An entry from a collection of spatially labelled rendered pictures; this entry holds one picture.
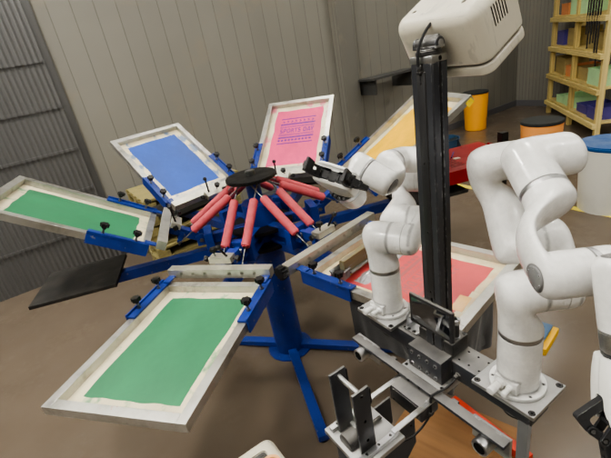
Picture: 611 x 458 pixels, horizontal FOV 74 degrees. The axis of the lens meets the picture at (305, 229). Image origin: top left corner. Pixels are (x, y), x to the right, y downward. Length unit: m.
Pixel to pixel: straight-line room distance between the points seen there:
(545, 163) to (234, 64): 5.11
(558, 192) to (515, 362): 0.44
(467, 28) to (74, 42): 4.67
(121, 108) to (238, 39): 1.72
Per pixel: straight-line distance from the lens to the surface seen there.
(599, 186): 4.74
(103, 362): 1.90
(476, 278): 1.88
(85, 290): 2.57
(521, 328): 1.01
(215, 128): 5.59
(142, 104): 5.31
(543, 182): 0.81
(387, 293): 1.30
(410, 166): 1.32
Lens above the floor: 1.97
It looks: 24 degrees down
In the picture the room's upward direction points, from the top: 11 degrees counter-clockwise
